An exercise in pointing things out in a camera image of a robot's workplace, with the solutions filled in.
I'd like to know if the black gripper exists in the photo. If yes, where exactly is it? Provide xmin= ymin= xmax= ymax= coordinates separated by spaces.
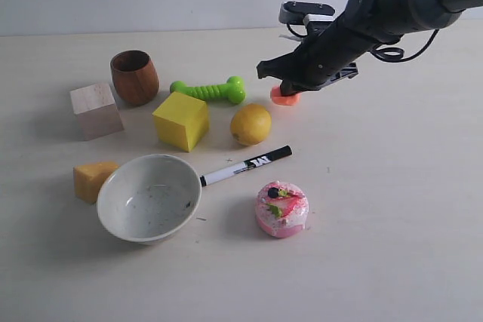
xmin=256 ymin=11 xmax=383 ymax=97

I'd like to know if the small orange pink object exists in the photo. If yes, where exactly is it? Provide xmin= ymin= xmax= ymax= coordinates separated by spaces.
xmin=270 ymin=86 xmax=300 ymax=106

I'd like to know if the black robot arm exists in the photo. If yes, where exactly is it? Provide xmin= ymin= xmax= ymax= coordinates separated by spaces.
xmin=257 ymin=0 xmax=482 ymax=97

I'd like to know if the green toy dog bone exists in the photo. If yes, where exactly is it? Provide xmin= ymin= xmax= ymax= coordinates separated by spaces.
xmin=170 ymin=76 xmax=246 ymax=104

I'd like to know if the yellow lemon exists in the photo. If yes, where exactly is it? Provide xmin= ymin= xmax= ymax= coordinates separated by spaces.
xmin=230 ymin=103 xmax=272 ymax=146

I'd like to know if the black white marker pen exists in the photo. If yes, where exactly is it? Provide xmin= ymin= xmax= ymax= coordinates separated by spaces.
xmin=199 ymin=145 xmax=292 ymax=187

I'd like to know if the yellow cube block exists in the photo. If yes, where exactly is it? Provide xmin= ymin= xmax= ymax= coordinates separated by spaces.
xmin=152 ymin=92 xmax=210 ymax=152

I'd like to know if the pink toy cake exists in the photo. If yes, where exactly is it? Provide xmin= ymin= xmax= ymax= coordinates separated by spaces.
xmin=254 ymin=180 xmax=309 ymax=238

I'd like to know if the brown wooden cup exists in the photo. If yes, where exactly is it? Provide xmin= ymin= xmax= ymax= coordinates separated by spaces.
xmin=110 ymin=50 xmax=160 ymax=106

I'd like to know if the white ceramic bowl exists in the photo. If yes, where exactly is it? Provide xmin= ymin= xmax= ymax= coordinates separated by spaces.
xmin=97 ymin=154 xmax=202 ymax=245

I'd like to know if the light wooden cube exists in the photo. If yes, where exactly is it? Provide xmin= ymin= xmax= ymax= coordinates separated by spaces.
xmin=69 ymin=83 xmax=124 ymax=140

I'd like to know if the yellow cheese wedge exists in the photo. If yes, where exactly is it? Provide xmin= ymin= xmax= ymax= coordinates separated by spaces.
xmin=73 ymin=161 xmax=119 ymax=204

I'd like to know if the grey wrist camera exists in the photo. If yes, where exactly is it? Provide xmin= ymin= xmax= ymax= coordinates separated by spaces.
xmin=278 ymin=1 xmax=336 ymax=39

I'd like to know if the black cable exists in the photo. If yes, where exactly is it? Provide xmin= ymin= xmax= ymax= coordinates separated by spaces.
xmin=371 ymin=0 xmax=441 ymax=63

